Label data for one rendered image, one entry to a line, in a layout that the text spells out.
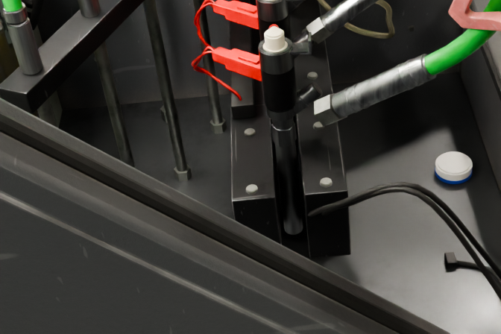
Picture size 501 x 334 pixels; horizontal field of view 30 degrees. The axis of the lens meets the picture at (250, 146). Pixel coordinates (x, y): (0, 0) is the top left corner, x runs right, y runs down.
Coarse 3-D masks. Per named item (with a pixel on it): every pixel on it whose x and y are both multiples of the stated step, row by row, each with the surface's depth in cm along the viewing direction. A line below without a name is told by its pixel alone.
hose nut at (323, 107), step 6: (330, 96) 67; (318, 102) 67; (324, 102) 67; (330, 102) 66; (318, 108) 67; (324, 108) 67; (330, 108) 66; (318, 114) 67; (324, 114) 67; (330, 114) 66; (336, 114) 66; (324, 120) 67; (330, 120) 67; (336, 120) 67
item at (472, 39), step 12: (12, 0) 72; (492, 0) 57; (12, 12) 72; (24, 12) 73; (468, 36) 59; (480, 36) 58; (444, 48) 60; (456, 48) 60; (468, 48) 59; (432, 60) 61; (444, 60) 60; (456, 60) 60; (432, 72) 61
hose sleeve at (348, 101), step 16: (400, 64) 63; (416, 64) 62; (368, 80) 64; (384, 80) 63; (400, 80) 62; (416, 80) 62; (336, 96) 66; (352, 96) 65; (368, 96) 64; (384, 96) 64; (336, 112) 66; (352, 112) 66
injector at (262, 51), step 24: (288, 48) 75; (264, 72) 77; (288, 72) 76; (264, 96) 79; (288, 96) 78; (312, 96) 78; (288, 120) 80; (288, 144) 81; (288, 168) 83; (288, 192) 85; (288, 216) 87
